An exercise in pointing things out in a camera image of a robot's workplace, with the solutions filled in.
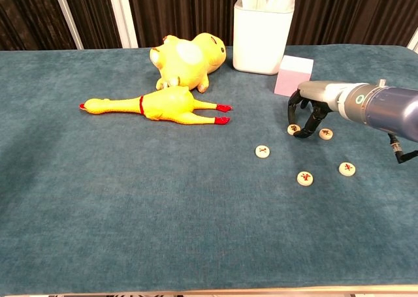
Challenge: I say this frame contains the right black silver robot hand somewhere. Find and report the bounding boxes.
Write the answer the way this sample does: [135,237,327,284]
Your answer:
[287,80,347,138]

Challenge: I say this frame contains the pink white cube block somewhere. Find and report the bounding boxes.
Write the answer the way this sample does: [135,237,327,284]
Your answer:
[273,55,315,98]

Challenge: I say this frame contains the white square plastic container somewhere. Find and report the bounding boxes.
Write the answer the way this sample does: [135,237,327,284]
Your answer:
[233,0,295,76]

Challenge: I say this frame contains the yellow plush duck toy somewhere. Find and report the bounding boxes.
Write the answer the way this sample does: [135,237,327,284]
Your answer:
[149,32,227,94]

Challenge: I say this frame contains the yellow rubber chicken toy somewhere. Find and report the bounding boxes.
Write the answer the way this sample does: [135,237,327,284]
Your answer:
[78,86,233,126]

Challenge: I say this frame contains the dark brown pleated curtain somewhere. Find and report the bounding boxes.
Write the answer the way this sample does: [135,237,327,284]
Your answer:
[0,0,418,52]

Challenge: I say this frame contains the teal fabric table mat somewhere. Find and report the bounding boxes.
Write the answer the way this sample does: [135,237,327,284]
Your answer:
[0,44,418,294]

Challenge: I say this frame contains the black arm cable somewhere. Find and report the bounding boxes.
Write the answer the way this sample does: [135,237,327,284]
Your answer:
[387,133,418,164]

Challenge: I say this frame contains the white metal frame post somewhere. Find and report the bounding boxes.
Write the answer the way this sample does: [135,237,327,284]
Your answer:
[406,27,418,55]
[106,0,140,49]
[51,0,85,50]

